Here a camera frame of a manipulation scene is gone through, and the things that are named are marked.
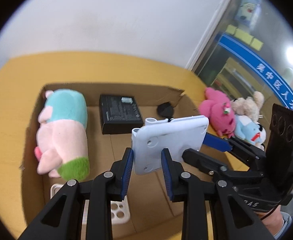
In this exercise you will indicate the white plastic device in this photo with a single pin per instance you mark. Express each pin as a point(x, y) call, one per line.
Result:
point(177, 135)

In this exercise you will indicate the black sunglasses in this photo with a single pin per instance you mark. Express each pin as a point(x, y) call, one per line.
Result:
point(165, 110)

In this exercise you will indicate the pink pig plush teal green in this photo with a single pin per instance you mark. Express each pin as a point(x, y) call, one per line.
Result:
point(62, 147)

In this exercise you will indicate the brown cardboard box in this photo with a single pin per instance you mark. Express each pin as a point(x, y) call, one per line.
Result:
point(148, 203)

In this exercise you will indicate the light blue plush toy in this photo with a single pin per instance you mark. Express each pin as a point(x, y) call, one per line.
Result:
point(246, 129)

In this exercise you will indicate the cream bunny plush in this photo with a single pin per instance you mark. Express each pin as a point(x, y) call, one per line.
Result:
point(250, 106)

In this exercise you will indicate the pink strawberry bear plush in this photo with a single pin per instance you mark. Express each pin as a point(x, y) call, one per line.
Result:
point(217, 108)

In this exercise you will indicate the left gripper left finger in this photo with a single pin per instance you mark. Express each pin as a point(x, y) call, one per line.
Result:
point(61, 218)

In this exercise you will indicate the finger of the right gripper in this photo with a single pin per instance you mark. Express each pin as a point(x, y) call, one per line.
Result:
point(229, 144)
point(204, 163)

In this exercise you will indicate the black rectangular box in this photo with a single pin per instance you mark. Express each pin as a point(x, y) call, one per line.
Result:
point(119, 114)

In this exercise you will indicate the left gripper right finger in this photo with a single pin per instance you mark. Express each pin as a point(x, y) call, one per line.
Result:
point(231, 217)

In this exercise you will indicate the clear phone case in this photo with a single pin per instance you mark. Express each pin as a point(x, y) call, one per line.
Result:
point(120, 211)

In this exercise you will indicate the person's right hand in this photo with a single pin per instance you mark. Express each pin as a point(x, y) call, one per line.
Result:
point(273, 221)

